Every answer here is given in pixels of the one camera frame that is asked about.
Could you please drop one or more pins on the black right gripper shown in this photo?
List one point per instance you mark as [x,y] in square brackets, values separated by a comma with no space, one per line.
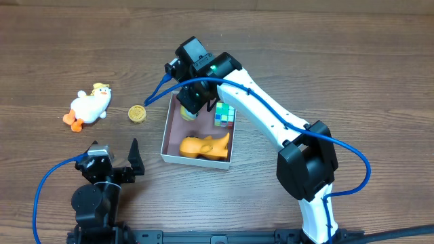
[195,102]

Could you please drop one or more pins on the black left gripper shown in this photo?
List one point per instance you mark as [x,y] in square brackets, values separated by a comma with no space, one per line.
[115,173]

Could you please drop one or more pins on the white box pink interior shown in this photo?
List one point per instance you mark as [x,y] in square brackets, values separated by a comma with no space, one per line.
[177,129]

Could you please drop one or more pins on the yellow one-eyed ball toy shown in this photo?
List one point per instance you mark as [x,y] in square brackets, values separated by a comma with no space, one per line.
[186,115]

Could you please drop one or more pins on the orange dinosaur figure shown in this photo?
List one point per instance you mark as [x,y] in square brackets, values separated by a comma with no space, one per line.
[208,147]

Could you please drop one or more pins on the colourful puzzle cube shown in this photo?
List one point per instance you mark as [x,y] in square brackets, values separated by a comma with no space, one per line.
[224,115]

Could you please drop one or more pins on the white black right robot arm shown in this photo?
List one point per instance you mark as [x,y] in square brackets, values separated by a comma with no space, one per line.
[305,164]

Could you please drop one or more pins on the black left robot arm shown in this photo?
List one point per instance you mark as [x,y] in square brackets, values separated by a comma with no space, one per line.
[96,203]

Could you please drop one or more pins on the round yellow cookie toy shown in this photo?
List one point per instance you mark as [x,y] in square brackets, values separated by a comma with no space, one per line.
[137,114]

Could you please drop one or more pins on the white plush duck toy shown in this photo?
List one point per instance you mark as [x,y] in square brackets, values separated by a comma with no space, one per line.
[86,109]

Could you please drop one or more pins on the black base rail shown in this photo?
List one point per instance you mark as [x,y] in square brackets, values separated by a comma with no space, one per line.
[216,237]

